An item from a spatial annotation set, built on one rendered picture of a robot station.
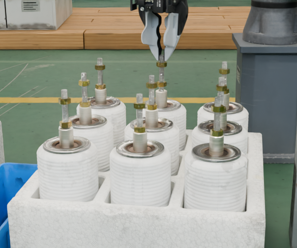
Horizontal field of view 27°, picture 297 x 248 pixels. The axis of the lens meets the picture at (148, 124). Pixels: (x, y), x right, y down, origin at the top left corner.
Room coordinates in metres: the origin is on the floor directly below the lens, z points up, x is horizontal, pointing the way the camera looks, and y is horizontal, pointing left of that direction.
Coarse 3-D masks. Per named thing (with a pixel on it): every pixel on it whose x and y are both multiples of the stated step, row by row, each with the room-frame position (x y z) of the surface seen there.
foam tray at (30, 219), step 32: (256, 160) 1.02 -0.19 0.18; (32, 192) 0.90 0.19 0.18; (256, 192) 0.89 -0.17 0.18; (32, 224) 0.85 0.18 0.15; (64, 224) 0.84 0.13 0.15; (96, 224) 0.83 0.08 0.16; (128, 224) 0.82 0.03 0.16; (160, 224) 0.82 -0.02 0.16; (192, 224) 0.81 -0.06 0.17; (224, 224) 0.80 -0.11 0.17; (256, 224) 0.79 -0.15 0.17
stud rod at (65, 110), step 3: (63, 90) 0.92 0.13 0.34; (66, 90) 0.92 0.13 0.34; (63, 93) 0.91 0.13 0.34; (66, 93) 0.91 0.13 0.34; (63, 96) 0.91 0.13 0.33; (66, 96) 0.91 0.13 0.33; (63, 105) 0.91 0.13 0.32; (66, 105) 0.91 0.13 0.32; (63, 108) 0.91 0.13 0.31; (66, 108) 0.91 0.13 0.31; (63, 111) 0.91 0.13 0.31; (66, 111) 0.91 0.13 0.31; (63, 114) 0.91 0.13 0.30; (66, 114) 0.91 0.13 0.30; (63, 117) 0.91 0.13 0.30; (66, 117) 0.91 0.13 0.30; (63, 120) 0.91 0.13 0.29; (66, 120) 0.91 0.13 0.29
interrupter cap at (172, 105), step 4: (148, 100) 1.16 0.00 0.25; (168, 100) 1.16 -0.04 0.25; (172, 100) 1.16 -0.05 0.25; (176, 100) 1.15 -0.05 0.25; (168, 104) 1.14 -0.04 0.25; (172, 104) 1.13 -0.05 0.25; (176, 104) 1.13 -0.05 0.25; (180, 104) 1.13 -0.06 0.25; (144, 108) 1.11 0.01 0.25; (160, 108) 1.10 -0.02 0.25; (164, 108) 1.10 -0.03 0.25; (168, 108) 1.11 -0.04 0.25; (172, 108) 1.10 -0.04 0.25; (176, 108) 1.11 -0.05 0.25
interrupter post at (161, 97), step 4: (156, 92) 1.13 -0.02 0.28; (160, 92) 1.12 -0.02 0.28; (164, 92) 1.12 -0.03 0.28; (156, 96) 1.13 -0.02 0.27; (160, 96) 1.12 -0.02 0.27; (164, 96) 1.12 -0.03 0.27; (156, 100) 1.13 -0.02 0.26; (160, 100) 1.12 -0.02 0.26; (164, 100) 1.12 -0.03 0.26; (160, 104) 1.12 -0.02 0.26; (164, 104) 1.12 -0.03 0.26
